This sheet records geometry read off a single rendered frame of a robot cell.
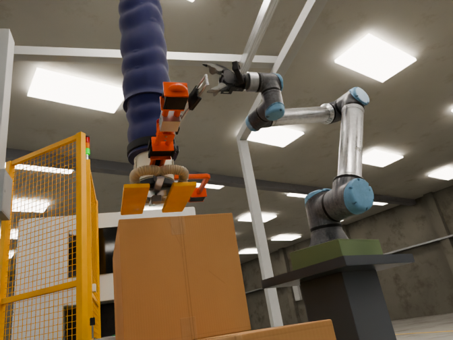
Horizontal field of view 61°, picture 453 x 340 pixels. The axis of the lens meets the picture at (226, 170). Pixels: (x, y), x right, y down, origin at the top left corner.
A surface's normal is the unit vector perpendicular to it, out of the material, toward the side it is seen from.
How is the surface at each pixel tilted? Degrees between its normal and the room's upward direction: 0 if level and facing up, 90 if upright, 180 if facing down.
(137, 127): 75
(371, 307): 90
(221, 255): 90
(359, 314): 90
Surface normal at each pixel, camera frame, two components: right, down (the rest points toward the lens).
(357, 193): 0.47, -0.29
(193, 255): 0.29, -0.41
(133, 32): -0.23, -0.52
